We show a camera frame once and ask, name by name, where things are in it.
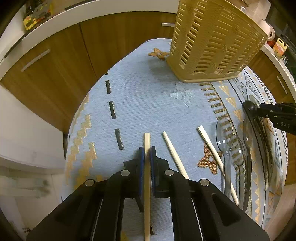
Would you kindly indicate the dark soy sauce bottle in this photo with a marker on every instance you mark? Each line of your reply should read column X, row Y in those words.
column 32, row 16

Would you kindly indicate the wooden chopstick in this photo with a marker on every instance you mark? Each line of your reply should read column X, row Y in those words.
column 175, row 156
column 218, row 159
column 147, row 186

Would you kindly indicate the yellow oil bottle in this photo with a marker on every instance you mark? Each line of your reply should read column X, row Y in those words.
column 279, row 47

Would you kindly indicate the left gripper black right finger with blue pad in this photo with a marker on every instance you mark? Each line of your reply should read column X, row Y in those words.
column 200, row 211

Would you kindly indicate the white electric kettle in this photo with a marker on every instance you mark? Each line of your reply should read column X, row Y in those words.
column 268, row 29

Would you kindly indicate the tan plastic utensil basket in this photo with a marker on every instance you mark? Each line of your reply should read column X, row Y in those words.
column 212, row 41

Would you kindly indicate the wooden base cabinets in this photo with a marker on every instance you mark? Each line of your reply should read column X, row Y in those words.
column 54, row 78

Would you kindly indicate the light blue patterned tablecloth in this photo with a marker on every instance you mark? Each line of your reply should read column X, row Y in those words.
column 140, row 94

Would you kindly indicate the black spoon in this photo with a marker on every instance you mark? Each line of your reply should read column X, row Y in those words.
column 255, row 116

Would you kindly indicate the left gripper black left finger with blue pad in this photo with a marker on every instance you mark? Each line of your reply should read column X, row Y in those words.
column 94, row 210

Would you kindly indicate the clear plastic spoon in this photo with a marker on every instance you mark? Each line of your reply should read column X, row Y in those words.
column 248, row 142
column 237, row 158
column 224, row 146

